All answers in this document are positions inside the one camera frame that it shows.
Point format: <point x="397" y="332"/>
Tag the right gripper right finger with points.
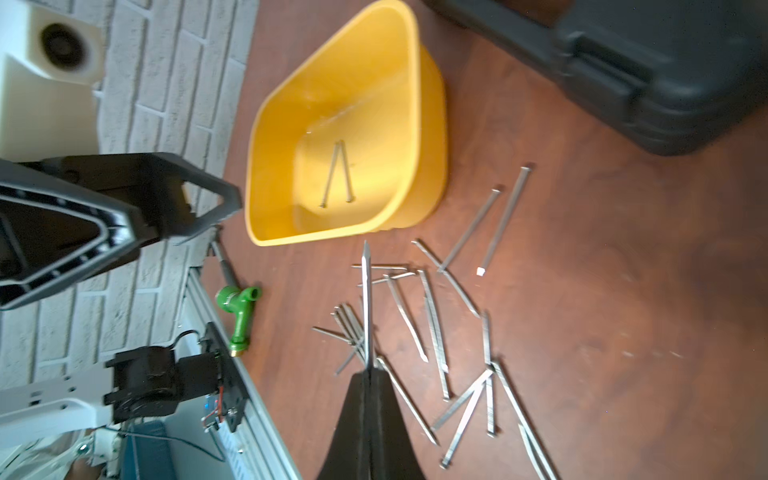
<point x="392" y="454"/>

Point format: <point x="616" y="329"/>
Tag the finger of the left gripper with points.
<point x="152" y="181"/>
<point x="60" y="226"/>

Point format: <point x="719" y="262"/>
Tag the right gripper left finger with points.
<point x="349" y="454"/>

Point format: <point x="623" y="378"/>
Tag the yellow plastic storage box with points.
<point x="375" y="86"/>

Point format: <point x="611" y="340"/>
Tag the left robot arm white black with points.
<point x="149" y="381"/>

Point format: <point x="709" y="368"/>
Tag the steel nail long lower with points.
<point x="384" y="364"/>

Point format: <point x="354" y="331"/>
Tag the steel nail bundle nail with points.
<point x="355" y="330"/>

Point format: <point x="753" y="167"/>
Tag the steel nail upper pair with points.
<point x="480" y="215"/>

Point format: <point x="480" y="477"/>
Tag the black plastic tool case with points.
<point x="671" y="76"/>

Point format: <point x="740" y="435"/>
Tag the aluminium front rail frame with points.
<point x="250" y="440"/>

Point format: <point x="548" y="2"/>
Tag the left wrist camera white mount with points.
<point x="50" y="63"/>

